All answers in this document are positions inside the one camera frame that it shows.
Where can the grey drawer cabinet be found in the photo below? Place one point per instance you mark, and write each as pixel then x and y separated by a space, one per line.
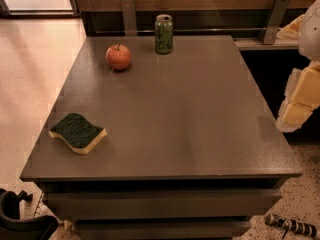
pixel 191 150

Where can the red apple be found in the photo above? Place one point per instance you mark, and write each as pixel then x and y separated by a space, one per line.
pixel 118 57

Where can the right metal bracket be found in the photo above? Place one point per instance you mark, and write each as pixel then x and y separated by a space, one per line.
pixel 268 34

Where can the black and white striped tool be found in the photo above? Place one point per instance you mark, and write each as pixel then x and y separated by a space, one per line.
pixel 300 228

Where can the green and yellow sponge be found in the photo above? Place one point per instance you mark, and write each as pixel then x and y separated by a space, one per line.
pixel 78 133

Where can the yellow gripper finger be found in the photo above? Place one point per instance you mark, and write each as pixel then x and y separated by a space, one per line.
pixel 290 31
pixel 302 97

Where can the left metal bracket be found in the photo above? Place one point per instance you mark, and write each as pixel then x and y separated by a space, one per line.
pixel 129 17

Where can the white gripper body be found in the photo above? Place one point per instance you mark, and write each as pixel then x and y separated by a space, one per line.
pixel 310 34

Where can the metal bracket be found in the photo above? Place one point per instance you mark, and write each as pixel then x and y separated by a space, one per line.
pixel 268 34
pixel 129 17

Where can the wooden wall shelf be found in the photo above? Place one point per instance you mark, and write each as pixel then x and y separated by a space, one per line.
pixel 238 18

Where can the green drink can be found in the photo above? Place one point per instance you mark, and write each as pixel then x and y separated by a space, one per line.
pixel 164 34

